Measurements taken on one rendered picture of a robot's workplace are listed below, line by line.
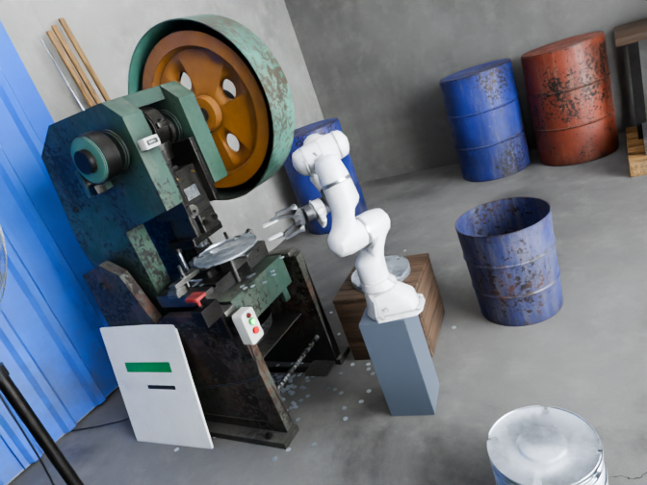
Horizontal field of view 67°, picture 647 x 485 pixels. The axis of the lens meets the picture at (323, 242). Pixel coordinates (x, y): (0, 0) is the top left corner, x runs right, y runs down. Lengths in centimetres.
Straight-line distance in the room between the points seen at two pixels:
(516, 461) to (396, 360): 60
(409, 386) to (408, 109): 355
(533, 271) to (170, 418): 176
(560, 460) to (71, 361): 250
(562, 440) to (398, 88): 404
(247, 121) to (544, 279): 149
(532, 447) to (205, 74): 191
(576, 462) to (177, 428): 168
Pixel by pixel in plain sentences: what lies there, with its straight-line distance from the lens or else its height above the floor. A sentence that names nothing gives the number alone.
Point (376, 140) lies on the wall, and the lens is 531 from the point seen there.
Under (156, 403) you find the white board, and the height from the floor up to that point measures 21.
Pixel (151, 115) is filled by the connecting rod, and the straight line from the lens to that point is 209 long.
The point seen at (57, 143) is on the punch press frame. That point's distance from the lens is 229.
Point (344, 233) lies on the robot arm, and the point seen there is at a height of 82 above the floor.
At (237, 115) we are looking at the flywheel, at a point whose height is 128.
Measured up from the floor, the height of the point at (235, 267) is 72.
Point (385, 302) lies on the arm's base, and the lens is 181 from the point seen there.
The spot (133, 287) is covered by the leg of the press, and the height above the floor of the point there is 77.
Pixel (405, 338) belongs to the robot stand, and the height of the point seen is 37.
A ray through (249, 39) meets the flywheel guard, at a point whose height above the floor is 155.
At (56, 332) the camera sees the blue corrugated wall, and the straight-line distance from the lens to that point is 308.
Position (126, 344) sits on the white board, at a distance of 248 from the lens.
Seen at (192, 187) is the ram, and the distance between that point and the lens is 212.
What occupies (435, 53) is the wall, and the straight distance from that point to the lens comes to 493.
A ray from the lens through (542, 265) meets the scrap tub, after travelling 232.
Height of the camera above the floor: 139
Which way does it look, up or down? 20 degrees down
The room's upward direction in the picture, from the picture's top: 20 degrees counter-clockwise
